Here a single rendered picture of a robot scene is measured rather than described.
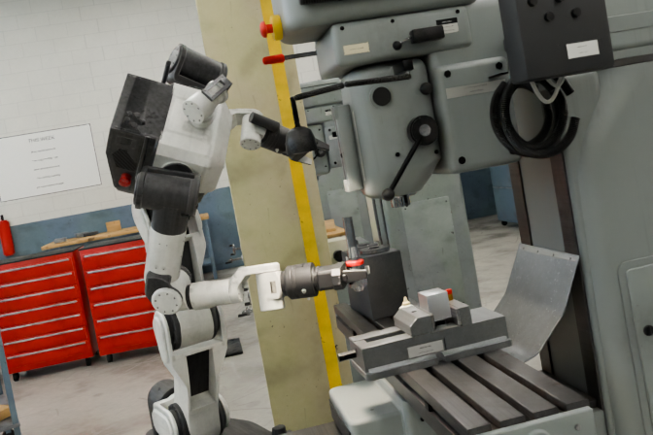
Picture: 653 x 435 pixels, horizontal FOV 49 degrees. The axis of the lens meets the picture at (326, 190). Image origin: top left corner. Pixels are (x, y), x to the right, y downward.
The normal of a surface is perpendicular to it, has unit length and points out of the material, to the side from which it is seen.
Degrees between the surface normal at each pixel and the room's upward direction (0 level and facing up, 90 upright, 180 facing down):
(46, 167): 90
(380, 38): 90
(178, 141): 57
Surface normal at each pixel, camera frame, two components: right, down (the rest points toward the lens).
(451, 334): 0.21, 0.01
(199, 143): 0.34, -0.57
